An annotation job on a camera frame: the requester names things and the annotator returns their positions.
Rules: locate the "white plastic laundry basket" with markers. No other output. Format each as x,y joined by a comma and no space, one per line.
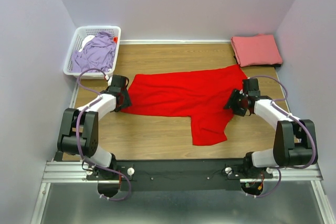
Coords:
79,35

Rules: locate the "white garment in basket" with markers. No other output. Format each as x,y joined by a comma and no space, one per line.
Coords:
85,41

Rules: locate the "folded pink t shirt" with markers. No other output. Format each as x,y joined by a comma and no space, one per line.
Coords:
261,44

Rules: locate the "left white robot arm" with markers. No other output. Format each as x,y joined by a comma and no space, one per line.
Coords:
79,131

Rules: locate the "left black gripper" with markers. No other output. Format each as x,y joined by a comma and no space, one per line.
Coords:
127,102

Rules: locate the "aluminium frame rail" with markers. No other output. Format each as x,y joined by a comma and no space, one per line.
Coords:
66,196

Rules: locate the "purple t shirt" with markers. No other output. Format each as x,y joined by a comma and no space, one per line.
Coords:
99,53

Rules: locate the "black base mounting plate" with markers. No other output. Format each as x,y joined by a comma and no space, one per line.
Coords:
178,175

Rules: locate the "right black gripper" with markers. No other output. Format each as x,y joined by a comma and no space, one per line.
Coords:
231,102

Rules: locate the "red t shirt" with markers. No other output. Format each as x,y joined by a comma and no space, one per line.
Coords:
199,95

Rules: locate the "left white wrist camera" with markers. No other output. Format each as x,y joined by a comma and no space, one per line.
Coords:
117,84

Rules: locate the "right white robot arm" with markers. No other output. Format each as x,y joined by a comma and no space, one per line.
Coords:
295,144

